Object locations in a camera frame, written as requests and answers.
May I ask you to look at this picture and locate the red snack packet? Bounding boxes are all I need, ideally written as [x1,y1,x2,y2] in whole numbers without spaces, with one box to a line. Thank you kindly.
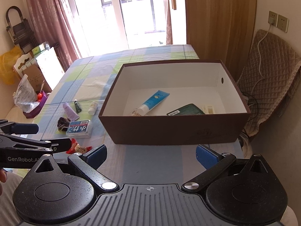
[66,138,92,155]

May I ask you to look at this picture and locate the blue white tissue pack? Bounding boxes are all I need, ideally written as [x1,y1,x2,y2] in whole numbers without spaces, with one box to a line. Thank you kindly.
[66,120,93,139]

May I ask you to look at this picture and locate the brown hair scrunchie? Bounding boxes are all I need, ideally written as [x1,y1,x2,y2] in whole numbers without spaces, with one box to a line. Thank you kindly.
[57,117,71,132]

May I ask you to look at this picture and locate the purple tube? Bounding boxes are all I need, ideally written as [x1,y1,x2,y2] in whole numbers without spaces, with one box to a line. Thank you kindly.
[63,103,80,121]

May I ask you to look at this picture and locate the cream hair claw clip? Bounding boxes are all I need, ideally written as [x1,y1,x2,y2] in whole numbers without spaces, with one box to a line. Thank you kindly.
[202,105,216,114]

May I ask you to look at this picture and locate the dark green small tube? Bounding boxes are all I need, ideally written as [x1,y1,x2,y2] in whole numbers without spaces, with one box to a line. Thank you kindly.
[74,99,82,113]

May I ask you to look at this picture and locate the small white pill bottle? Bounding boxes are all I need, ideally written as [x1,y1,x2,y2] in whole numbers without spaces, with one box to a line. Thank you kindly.
[88,101,98,116]

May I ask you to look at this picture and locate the dark green package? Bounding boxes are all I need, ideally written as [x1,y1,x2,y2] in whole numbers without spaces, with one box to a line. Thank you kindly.
[167,104,204,116]

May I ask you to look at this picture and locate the blue cream tube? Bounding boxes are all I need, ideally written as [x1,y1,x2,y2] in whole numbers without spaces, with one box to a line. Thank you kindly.
[136,90,170,116]

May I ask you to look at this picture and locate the person's right hand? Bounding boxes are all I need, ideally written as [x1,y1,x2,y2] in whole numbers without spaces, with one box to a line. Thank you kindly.
[0,168,7,195]

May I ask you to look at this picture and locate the purple box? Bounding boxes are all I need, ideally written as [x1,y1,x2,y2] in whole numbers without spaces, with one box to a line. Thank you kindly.
[23,91,47,119]

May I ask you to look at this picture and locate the checkered tablecloth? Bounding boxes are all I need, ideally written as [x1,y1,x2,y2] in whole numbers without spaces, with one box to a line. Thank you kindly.
[32,44,250,185]

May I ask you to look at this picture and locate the clear plastic bag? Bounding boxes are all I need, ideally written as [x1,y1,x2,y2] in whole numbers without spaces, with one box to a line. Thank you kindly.
[13,74,39,113]

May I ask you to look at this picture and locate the red ornament on stick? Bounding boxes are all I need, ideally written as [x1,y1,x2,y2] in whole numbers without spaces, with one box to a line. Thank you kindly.
[37,80,45,102]

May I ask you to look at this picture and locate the brown cardboard box white inside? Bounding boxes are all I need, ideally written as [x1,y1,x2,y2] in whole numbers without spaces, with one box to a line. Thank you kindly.
[99,59,251,145]

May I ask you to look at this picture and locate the yellow plastic bag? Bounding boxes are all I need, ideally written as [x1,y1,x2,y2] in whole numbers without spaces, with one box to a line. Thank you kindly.
[0,47,22,85]

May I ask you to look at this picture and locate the white paper bag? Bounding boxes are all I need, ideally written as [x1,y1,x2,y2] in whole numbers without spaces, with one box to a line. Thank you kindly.
[35,47,65,90]

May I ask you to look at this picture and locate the green gift box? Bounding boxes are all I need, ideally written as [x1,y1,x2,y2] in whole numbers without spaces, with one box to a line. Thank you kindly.
[31,42,50,56]

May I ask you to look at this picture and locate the black folding step ladder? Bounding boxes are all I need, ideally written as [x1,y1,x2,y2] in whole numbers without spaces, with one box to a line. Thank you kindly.
[6,6,38,54]

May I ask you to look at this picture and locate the brown quilted cushion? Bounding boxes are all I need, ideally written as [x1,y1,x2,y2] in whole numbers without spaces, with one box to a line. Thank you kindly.
[237,29,300,136]

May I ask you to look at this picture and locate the wooden wardrobe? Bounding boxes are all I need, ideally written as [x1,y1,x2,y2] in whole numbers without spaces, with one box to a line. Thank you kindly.
[185,0,257,80]

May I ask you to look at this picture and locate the pink curtain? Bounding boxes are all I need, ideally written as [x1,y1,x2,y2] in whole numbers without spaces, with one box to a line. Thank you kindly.
[26,0,81,70]

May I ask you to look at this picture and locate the white power cable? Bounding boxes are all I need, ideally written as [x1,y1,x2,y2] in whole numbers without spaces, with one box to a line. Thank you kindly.
[249,23,274,97]

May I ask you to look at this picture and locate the wall power sockets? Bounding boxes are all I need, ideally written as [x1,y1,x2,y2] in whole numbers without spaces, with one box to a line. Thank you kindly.
[268,11,289,33]

